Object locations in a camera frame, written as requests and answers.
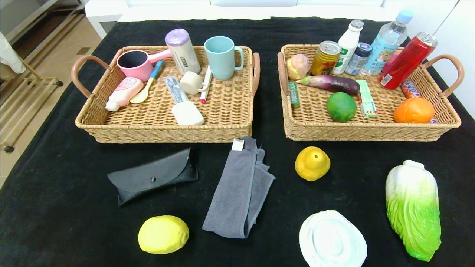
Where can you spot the small green candy pack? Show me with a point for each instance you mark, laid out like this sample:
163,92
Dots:
293,95

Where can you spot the yellow pear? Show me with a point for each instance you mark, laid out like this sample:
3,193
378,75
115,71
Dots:
311,165

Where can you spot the beige framed wooden bench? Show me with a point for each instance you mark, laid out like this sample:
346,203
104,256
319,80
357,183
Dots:
55,16

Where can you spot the white hanging cloth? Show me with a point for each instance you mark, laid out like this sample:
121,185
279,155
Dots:
5,55

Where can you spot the orange blue candy roll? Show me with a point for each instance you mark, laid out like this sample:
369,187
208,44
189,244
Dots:
410,89

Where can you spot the teal mug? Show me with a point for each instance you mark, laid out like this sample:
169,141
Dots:
222,63

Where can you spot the gold metal rack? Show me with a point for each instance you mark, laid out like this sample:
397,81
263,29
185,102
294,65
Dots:
41,78

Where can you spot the green white gum box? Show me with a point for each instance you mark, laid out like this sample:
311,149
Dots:
366,100

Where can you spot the red drink can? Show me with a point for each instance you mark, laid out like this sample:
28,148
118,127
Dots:
406,61

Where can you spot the white plate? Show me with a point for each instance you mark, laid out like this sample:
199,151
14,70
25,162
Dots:
330,241

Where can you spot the black glasses case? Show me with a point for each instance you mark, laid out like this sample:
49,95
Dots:
148,180

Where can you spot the purple eggplant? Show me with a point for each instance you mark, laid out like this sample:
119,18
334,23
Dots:
334,84

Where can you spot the beige tumbler purple lid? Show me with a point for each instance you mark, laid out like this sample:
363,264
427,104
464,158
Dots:
183,55

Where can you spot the small blue lid bottle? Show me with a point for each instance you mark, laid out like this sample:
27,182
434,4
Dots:
357,61

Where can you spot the orange fruit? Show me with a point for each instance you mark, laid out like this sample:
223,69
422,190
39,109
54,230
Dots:
413,110

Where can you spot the gold drink can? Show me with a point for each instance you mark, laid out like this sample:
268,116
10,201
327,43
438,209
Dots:
324,59

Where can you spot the green lime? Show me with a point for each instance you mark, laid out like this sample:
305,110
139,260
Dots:
341,107

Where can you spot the clear water bottle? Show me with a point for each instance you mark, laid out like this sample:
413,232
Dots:
386,44

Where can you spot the black tablecloth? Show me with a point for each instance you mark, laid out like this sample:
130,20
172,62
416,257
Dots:
352,185

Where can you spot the white table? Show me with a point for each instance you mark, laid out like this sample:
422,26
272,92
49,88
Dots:
105,11

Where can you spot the white pen pink tip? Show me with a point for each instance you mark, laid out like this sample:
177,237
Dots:
205,87

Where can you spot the grey folded towel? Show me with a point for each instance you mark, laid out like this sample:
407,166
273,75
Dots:
233,193

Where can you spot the white milk bottle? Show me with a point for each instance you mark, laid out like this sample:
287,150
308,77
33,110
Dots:
349,40

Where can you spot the clear cutlery case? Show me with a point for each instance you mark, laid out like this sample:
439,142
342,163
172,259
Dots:
175,91

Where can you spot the pink snack packet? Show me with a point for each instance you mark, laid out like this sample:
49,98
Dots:
394,55

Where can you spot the yellow lemon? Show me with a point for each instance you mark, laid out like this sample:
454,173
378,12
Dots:
163,234

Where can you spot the small cream cup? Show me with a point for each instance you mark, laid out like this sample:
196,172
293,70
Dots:
190,82

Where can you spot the pink lotion bottle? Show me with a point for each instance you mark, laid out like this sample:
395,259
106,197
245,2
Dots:
124,92

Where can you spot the green white napa cabbage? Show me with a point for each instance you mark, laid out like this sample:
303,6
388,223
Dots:
412,207

